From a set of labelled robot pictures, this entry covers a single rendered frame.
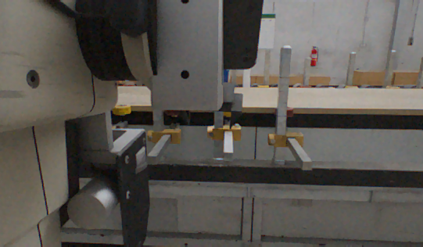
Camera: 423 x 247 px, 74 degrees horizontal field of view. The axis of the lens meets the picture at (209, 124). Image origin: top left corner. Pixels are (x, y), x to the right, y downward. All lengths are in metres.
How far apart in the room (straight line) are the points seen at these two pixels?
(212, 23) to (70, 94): 0.11
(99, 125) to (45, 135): 0.07
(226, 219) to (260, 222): 0.18
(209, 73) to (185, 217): 1.46
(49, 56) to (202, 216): 1.47
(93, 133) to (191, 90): 0.19
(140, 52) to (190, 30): 0.04
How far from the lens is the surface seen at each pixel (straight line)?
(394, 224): 1.84
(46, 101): 0.20
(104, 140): 0.35
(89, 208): 0.34
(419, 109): 1.58
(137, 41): 0.21
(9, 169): 0.27
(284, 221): 1.64
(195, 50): 0.20
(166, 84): 0.20
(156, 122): 1.17
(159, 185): 1.30
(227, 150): 0.92
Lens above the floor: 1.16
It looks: 15 degrees down
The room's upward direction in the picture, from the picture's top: straight up
